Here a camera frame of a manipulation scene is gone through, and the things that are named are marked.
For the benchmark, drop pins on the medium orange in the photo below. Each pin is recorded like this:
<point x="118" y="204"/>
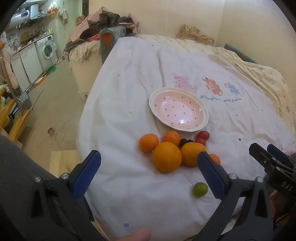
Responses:
<point x="191" y="154"/>

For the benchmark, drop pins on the white printed blanket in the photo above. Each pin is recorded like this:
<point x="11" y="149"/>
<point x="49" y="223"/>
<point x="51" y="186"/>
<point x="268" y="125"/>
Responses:
<point x="129" y="97"/>

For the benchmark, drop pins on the wooden rack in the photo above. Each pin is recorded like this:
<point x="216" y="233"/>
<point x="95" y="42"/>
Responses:
<point x="13" y="120"/>

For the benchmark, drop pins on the white kitchen cabinets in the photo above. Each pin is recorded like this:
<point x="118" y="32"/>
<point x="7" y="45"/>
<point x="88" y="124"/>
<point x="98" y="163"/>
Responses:
<point x="25" y="64"/>

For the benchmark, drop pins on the green dustpan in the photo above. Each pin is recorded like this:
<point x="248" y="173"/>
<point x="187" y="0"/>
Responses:
<point x="52" y="68"/>

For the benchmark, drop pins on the teal pillow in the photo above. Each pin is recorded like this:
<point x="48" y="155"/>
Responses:
<point x="240" y="54"/>

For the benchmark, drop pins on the grey and orange bag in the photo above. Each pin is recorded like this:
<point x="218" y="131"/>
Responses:
<point x="111" y="39"/>

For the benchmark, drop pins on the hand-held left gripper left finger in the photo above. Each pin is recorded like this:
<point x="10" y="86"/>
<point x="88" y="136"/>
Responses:
<point x="86" y="173"/>

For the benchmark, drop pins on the white range hood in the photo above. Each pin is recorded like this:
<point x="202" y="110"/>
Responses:
<point x="27" y="12"/>

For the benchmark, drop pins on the pink hanging garment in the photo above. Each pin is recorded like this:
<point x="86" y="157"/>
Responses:
<point x="8" y="67"/>

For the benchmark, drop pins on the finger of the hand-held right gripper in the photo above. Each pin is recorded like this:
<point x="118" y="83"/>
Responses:
<point x="257" y="151"/>
<point x="276" y="151"/>

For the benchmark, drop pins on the white bedside cabinet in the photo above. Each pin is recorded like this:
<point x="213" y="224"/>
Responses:
<point x="81" y="71"/>

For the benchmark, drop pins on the small mandarin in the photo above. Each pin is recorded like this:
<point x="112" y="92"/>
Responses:
<point x="215" y="159"/>

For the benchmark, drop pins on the pile of clothes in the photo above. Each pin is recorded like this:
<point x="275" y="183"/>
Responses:
<point x="101" y="25"/>

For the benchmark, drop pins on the large round orange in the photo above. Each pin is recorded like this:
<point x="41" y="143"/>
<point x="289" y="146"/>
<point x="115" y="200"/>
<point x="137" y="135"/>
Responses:
<point x="167" y="157"/>

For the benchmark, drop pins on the red cherry tomato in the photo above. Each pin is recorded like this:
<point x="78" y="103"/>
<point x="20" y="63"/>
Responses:
<point x="204" y="134"/>
<point x="200" y="141"/>

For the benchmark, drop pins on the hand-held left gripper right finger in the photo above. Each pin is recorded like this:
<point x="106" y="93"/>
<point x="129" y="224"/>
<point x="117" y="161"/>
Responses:
<point x="211" y="176"/>

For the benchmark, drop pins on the white washing machine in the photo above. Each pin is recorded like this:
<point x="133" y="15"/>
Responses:
<point x="47" y="50"/>

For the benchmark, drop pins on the green lime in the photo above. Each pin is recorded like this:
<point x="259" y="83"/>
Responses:
<point x="200" y="189"/>

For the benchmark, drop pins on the floral pillow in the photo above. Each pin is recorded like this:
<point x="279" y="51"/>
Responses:
<point x="195" y="34"/>

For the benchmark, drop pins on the pink seed-patterned bowl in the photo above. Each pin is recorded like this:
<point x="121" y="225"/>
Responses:
<point x="179" y="110"/>

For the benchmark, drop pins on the person's right hand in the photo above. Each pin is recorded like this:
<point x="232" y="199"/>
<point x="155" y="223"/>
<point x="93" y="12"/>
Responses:
<point x="273" y="199"/>

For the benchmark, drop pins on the person's left hand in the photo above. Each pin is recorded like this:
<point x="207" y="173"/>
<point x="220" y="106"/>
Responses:
<point x="135" y="235"/>

